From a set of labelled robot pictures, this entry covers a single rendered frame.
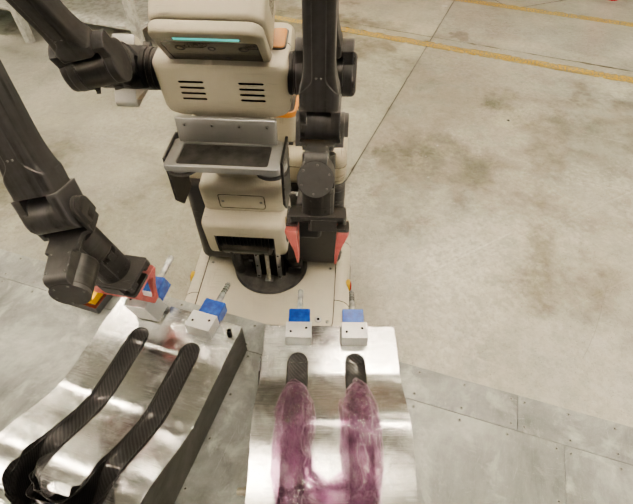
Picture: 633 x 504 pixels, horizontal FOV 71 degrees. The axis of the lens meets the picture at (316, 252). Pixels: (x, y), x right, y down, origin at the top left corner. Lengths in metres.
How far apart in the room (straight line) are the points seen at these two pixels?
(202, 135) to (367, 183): 1.63
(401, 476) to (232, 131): 0.74
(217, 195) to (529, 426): 0.86
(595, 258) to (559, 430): 1.63
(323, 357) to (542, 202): 2.03
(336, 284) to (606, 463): 1.04
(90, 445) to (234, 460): 0.23
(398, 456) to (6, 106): 0.73
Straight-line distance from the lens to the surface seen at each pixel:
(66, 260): 0.72
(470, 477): 0.89
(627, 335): 2.30
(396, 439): 0.78
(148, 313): 0.89
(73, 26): 0.91
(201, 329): 0.86
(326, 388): 0.83
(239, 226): 1.19
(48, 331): 1.12
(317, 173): 0.68
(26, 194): 0.72
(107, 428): 0.84
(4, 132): 0.69
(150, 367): 0.88
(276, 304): 1.64
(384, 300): 2.01
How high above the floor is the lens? 1.62
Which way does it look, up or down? 48 degrees down
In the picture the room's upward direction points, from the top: straight up
